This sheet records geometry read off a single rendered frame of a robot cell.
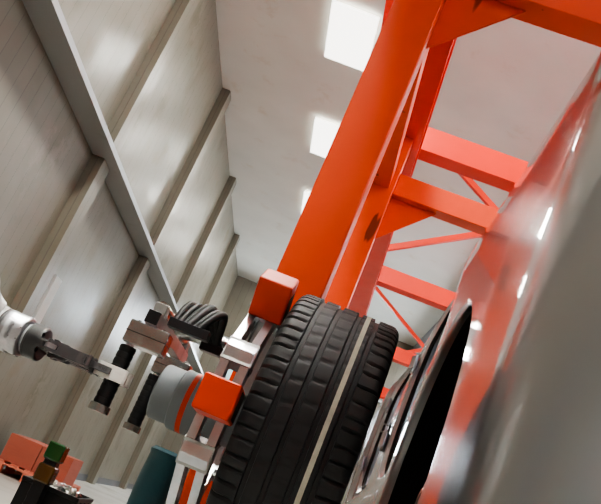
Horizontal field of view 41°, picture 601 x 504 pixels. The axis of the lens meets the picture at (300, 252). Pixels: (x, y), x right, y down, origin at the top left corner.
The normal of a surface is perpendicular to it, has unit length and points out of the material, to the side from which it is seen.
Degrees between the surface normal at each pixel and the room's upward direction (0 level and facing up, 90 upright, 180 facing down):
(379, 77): 90
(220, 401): 90
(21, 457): 90
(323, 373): 68
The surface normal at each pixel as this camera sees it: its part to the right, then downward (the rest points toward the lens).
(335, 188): 0.00, -0.33
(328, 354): 0.19, -0.72
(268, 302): -0.21, 0.23
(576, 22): -0.37, 0.88
